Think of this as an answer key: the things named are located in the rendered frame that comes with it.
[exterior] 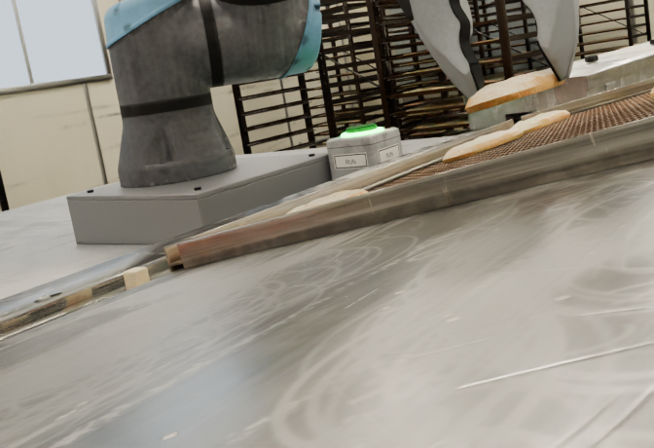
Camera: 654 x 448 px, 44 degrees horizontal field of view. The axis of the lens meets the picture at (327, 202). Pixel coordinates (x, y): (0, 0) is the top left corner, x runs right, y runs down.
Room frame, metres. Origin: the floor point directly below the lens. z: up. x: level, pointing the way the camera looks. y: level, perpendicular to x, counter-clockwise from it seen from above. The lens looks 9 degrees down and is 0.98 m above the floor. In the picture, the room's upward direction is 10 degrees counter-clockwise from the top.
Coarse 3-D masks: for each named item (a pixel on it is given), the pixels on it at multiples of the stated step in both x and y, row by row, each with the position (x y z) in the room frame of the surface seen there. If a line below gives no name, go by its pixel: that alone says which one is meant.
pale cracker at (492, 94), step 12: (540, 72) 0.40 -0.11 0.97; (552, 72) 0.41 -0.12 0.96; (492, 84) 0.39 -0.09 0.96; (504, 84) 0.37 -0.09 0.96; (516, 84) 0.36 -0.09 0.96; (528, 84) 0.37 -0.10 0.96; (540, 84) 0.37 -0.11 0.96; (552, 84) 0.39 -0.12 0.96; (480, 96) 0.37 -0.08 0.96; (492, 96) 0.36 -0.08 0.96; (504, 96) 0.36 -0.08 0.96; (516, 96) 0.36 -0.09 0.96; (468, 108) 0.37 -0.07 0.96; (480, 108) 0.36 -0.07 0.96
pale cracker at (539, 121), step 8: (552, 112) 0.76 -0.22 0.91; (560, 112) 0.76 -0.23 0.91; (568, 112) 0.78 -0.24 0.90; (528, 120) 0.74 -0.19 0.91; (536, 120) 0.73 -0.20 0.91; (544, 120) 0.73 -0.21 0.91; (552, 120) 0.74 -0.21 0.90; (560, 120) 0.75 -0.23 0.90; (512, 128) 0.74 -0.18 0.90; (520, 128) 0.72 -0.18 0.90; (528, 128) 0.72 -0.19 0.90; (536, 128) 0.72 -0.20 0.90
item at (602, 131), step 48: (624, 96) 0.78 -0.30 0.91; (528, 144) 0.56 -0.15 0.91; (576, 144) 0.31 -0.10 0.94; (624, 144) 0.30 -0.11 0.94; (384, 192) 0.36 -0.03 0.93; (432, 192) 0.35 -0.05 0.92; (480, 192) 0.34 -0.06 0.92; (192, 240) 0.44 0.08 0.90; (240, 240) 0.42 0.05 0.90; (288, 240) 0.40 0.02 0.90
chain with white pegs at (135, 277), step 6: (132, 270) 0.55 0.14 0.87; (138, 270) 0.55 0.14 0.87; (144, 270) 0.56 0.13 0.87; (126, 276) 0.55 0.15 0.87; (132, 276) 0.55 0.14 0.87; (138, 276) 0.55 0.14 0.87; (144, 276) 0.55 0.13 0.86; (126, 282) 0.55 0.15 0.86; (132, 282) 0.55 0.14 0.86; (138, 282) 0.55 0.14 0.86; (144, 282) 0.55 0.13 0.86
